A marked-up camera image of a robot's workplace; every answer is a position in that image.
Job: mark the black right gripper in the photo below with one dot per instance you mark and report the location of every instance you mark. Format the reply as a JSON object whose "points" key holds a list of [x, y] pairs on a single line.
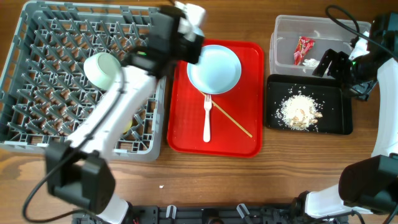
{"points": [[339, 58]]}

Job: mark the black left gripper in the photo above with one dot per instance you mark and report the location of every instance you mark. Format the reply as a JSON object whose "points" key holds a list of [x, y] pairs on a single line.
{"points": [[194, 46]]}

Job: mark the light blue plate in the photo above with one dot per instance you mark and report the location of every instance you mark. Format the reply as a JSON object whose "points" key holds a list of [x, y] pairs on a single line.
{"points": [[217, 71]]}

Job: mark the white plastic fork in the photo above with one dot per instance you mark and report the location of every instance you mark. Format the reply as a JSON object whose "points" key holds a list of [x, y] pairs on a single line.
{"points": [[206, 129]]}

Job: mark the wooden chopstick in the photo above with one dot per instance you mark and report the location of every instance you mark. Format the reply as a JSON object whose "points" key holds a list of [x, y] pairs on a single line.
{"points": [[226, 114]]}

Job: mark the yellow plastic cup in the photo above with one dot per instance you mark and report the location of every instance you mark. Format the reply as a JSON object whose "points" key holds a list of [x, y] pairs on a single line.
{"points": [[128, 126]]}

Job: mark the light blue bowl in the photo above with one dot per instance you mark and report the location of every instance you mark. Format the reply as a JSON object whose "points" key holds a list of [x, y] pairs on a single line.
{"points": [[198, 31]]}

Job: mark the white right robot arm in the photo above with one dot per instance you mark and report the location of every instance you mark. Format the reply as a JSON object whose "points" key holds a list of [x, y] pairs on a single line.
{"points": [[368, 186]]}

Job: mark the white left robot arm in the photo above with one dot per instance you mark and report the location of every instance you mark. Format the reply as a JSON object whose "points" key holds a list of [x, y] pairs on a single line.
{"points": [[77, 169]]}

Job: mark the clear plastic waste bin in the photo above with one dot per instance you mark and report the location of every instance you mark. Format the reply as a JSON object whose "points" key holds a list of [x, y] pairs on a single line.
{"points": [[288, 30]]}

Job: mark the black food waste tray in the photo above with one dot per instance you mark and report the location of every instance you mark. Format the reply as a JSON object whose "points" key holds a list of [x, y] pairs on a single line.
{"points": [[328, 98]]}

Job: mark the crumpled white tissue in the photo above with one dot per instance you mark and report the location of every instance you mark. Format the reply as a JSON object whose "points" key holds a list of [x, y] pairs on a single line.
{"points": [[310, 62]]}

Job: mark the red candy wrapper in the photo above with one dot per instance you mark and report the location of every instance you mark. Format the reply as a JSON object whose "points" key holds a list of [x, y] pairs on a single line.
{"points": [[304, 45]]}

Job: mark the pile of rice scraps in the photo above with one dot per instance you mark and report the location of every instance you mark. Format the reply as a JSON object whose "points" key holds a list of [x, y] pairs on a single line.
{"points": [[297, 111]]}

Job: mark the red plastic tray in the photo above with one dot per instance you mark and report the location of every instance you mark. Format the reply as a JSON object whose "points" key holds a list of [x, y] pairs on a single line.
{"points": [[244, 103]]}

